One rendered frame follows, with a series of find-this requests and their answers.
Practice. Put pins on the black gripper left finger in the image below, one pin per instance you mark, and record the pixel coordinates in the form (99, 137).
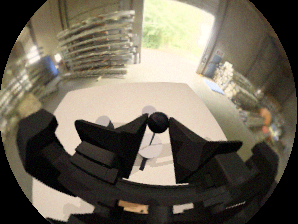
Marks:
(124, 140)

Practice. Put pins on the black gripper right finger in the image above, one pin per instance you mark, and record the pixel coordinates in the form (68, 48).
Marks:
(191, 152)

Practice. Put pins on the glass coffee press with black knob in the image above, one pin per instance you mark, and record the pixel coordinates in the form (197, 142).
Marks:
(151, 144)

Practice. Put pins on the grey cylinder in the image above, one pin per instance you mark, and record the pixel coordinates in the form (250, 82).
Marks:
(148, 110)
(104, 120)

